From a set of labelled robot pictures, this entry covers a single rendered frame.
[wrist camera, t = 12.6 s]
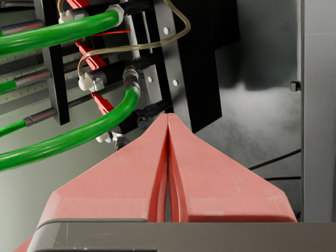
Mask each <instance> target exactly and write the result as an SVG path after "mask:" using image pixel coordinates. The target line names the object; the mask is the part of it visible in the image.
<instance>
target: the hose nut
mask: <svg viewBox="0 0 336 252"><path fill-rule="evenodd" d="M121 143H125V144H129V143H131V141H130V140H129V139H128V138H127V137H125V136H124V137H119V138H117V140H116V143H115V151H116V147H117V145H119V144H121Z"/></svg>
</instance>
